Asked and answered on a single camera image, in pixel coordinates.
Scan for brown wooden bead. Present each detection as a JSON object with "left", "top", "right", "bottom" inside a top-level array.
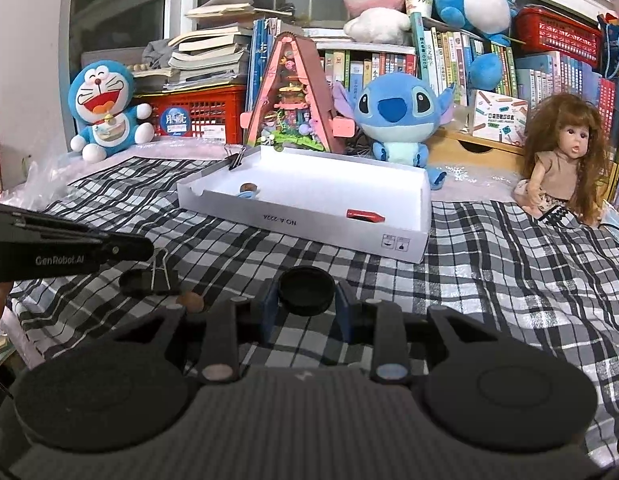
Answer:
[{"left": 177, "top": 292, "right": 205, "bottom": 313}]

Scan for red plastic basket right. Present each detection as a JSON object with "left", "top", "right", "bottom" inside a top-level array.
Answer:
[{"left": 513, "top": 6, "right": 602, "bottom": 68}]

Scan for brown haired baby doll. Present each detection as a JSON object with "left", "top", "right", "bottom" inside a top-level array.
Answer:
[{"left": 512, "top": 93, "right": 609, "bottom": 226}]

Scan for wooden drawer box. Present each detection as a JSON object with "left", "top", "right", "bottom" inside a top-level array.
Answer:
[{"left": 425, "top": 128, "right": 524, "bottom": 172}]

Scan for red plastic crate left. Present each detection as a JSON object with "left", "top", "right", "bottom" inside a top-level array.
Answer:
[{"left": 132, "top": 84, "right": 246, "bottom": 144}]

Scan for black binder clip on box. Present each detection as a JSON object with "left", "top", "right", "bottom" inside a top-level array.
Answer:
[{"left": 224, "top": 145, "right": 247, "bottom": 171}]

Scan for blue white penguin plush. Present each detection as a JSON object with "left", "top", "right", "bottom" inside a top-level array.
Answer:
[{"left": 434, "top": 0, "right": 518, "bottom": 47}]

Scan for Doraemon plush toy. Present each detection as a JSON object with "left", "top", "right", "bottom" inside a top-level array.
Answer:
[{"left": 67, "top": 60, "right": 155, "bottom": 164}]

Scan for stack of books on crate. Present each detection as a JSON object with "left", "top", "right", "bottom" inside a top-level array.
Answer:
[{"left": 127, "top": 0, "right": 295, "bottom": 91}]

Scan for red marker pen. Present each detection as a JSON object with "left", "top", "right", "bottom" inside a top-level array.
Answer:
[{"left": 346, "top": 209, "right": 385, "bottom": 223}]

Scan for large black binder clip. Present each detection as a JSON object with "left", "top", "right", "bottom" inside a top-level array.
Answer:
[{"left": 118, "top": 248, "right": 181, "bottom": 299}]

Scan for black white plaid cloth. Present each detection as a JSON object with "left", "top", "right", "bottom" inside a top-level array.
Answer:
[{"left": 9, "top": 157, "right": 619, "bottom": 466}]

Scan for pink triangular diorama toy house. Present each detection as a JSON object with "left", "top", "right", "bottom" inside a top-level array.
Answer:
[{"left": 240, "top": 32, "right": 355, "bottom": 154}]

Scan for white cardboard box tray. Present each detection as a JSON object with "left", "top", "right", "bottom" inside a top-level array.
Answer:
[{"left": 177, "top": 146, "right": 432, "bottom": 263}]

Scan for blue Stitch plush toy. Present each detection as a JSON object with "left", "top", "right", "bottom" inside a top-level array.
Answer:
[{"left": 331, "top": 72, "right": 455, "bottom": 191}]

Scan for pink glittery cloth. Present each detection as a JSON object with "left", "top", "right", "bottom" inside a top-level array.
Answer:
[{"left": 63, "top": 135, "right": 251, "bottom": 164}]

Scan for pink bunny plush toy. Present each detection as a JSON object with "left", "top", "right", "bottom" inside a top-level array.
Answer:
[{"left": 343, "top": 0, "right": 410, "bottom": 46}]

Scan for row of upright books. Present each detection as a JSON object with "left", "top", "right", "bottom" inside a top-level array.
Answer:
[{"left": 243, "top": 12, "right": 619, "bottom": 162}]

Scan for black round lid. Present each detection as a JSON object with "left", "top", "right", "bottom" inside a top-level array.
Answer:
[{"left": 278, "top": 266, "right": 335, "bottom": 318}]

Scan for white patterned stationery box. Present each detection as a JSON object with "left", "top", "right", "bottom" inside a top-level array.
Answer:
[{"left": 469, "top": 90, "right": 529, "bottom": 146}]

